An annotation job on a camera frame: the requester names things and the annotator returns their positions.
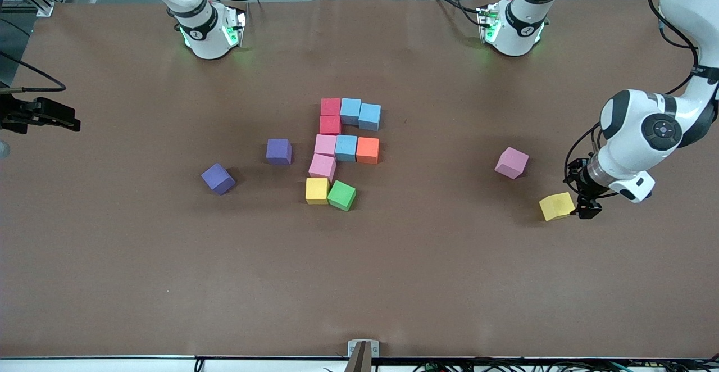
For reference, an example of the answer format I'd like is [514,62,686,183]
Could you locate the yellow foam block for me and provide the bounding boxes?
[539,192,577,222]
[305,178,331,205]

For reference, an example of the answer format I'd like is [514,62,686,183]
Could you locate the orange foam block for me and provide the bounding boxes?
[356,137,381,165]

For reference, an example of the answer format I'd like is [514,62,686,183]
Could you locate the blue foam block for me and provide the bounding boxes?
[358,103,383,133]
[340,98,363,126]
[335,134,359,163]

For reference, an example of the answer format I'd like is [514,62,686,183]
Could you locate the green foam block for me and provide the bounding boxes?
[327,180,357,212]

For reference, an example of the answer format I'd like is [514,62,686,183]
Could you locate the purple foam block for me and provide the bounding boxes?
[266,139,293,166]
[201,163,236,196]

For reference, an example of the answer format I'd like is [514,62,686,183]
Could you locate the brown table cover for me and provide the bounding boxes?
[0,0,719,359]

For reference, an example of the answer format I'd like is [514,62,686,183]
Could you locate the white table edge strip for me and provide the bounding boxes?
[0,355,719,372]

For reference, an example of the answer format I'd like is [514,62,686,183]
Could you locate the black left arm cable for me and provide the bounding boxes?
[563,0,719,198]

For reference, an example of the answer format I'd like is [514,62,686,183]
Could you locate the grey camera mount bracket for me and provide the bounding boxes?
[347,339,381,372]

